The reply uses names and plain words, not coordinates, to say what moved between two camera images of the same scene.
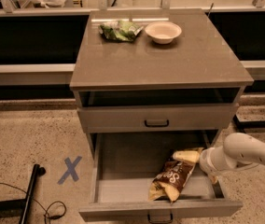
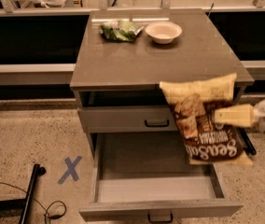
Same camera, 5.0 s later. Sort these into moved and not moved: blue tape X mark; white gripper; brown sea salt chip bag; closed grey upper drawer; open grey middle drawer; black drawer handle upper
Moved: brown sea salt chip bag; white gripper
Not moved: black drawer handle upper; closed grey upper drawer; open grey middle drawer; blue tape X mark
